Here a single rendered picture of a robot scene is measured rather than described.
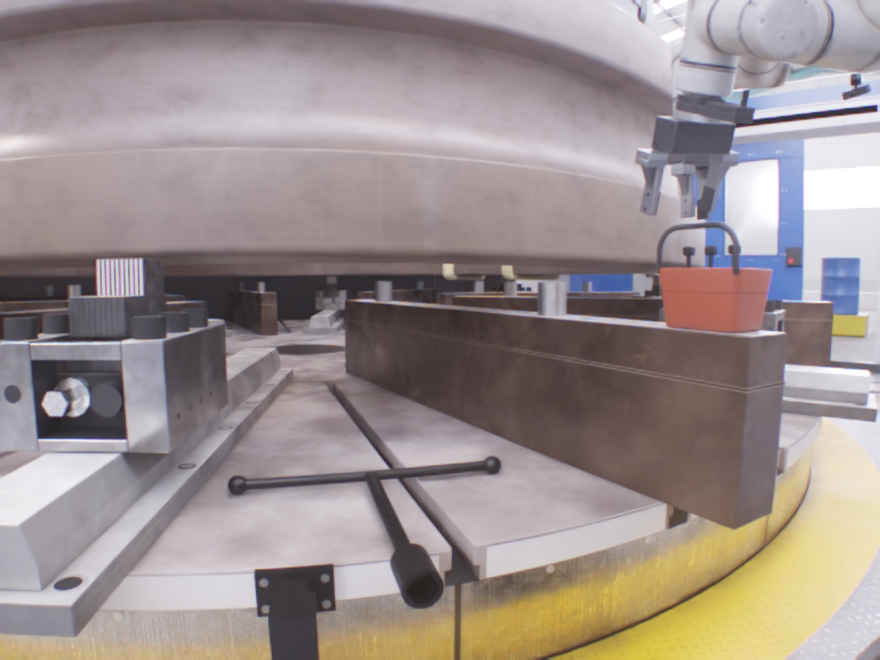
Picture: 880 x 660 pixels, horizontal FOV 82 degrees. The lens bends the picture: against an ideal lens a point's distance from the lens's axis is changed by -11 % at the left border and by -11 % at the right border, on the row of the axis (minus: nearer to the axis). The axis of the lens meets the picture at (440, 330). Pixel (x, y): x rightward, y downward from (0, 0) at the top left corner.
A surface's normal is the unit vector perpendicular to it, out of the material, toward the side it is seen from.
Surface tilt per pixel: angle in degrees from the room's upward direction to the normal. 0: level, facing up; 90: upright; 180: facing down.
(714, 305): 97
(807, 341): 90
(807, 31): 116
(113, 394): 90
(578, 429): 90
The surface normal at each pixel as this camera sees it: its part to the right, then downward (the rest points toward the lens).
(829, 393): -0.62, 0.07
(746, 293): 0.47, 0.19
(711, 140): 0.36, 0.47
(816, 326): -0.28, 0.08
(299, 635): 0.23, 0.08
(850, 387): -0.59, -0.25
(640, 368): -0.87, 0.04
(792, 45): 0.03, 0.62
